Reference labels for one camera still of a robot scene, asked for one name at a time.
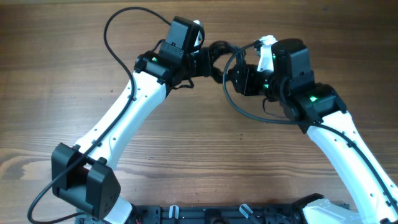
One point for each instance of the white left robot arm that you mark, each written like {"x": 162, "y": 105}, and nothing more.
{"x": 83, "y": 174}

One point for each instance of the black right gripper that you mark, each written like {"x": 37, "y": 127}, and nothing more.
{"x": 245, "y": 85}

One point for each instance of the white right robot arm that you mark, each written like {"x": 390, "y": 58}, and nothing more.
{"x": 284, "y": 74}

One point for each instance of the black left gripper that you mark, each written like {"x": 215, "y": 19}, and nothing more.
{"x": 206, "y": 68}

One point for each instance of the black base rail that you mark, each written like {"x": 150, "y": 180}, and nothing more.
{"x": 271, "y": 213}

